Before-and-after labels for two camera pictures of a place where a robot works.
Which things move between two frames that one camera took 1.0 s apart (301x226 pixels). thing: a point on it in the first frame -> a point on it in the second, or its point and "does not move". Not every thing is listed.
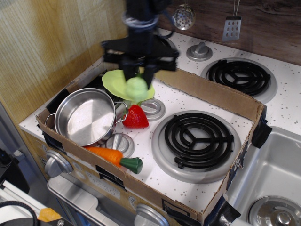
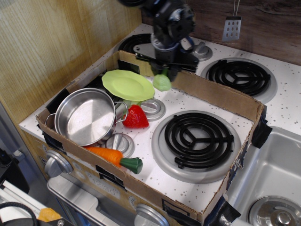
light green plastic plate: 115,81 does not move
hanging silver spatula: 232,26 does not move
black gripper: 141,47 -> 176,57
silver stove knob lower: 121,142 does not move
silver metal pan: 88,116 does not move
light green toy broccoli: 136,88 -> 162,82
